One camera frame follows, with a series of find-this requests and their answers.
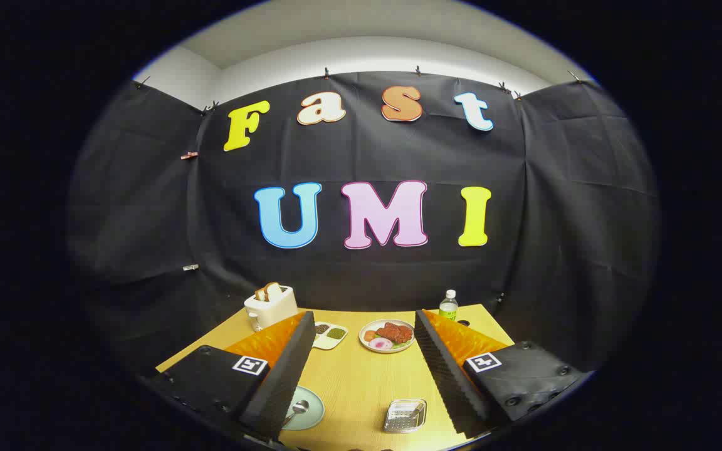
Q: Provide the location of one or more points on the red-brown meat pieces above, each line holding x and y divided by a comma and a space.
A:
395, 332

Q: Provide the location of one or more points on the teal round plate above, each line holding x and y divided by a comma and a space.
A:
312, 413

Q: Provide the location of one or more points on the white oval food plate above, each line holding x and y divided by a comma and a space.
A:
392, 347

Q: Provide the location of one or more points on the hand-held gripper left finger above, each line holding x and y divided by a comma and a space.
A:
286, 376

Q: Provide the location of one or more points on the toast bread slice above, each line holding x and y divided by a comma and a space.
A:
261, 294
272, 290

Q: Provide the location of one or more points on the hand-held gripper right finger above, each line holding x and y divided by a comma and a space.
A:
445, 376

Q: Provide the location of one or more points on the white toaster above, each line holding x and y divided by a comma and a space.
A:
273, 310

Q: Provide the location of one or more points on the black backdrop cloth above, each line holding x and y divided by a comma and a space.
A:
336, 282

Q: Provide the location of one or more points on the copper cloth clip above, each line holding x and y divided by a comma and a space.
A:
189, 155

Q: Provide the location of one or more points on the green label drink bottle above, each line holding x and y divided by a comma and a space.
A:
449, 308

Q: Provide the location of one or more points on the pink round food slice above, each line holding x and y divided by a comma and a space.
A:
380, 343

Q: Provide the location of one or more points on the metal spoon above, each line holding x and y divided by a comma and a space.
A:
300, 406

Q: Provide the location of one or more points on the white divided seasoning dish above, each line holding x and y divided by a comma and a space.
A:
329, 336

